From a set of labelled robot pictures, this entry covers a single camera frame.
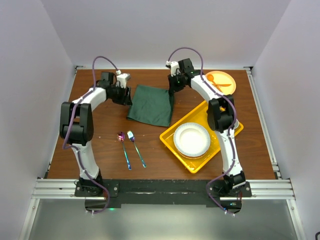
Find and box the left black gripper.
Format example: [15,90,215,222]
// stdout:
[109,83,133,106]

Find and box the dark green cloth napkin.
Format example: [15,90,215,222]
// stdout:
[126,84,175,127]

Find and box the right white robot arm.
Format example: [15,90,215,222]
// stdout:
[165,58,246,197]

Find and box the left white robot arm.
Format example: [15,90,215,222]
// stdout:
[59,70,132,196]

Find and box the iridescent metal fork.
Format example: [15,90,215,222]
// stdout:
[127,130,147,168]

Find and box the iridescent metal spoon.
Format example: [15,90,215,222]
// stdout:
[116,131,132,170]

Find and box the yellow plastic tray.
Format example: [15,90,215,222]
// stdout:
[159,101,244,174]

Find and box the orange plastic spoon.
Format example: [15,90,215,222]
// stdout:
[207,74,223,92]

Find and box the orange round plate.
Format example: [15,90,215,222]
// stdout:
[205,70,236,95]

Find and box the orange plastic knife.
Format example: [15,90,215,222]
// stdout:
[214,83,232,87]

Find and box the white ceramic plate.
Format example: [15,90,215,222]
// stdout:
[173,122,211,158]

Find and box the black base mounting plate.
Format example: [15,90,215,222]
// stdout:
[74,179,252,213]

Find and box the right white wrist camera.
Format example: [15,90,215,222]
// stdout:
[165,60,181,77]

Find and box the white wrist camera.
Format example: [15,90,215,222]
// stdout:
[165,60,181,77]
[115,70,131,89]

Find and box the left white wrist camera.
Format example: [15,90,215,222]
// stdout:
[115,70,131,89]

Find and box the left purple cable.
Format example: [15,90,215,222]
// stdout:
[61,55,111,215]

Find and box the aluminium front frame rail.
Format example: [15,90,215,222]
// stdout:
[31,179,296,200]

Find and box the aluminium frame rail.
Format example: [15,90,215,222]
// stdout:
[31,179,296,200]
[244,67,282,180]

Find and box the aluminium right frame rail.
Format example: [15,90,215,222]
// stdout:
[244,67,282,180]

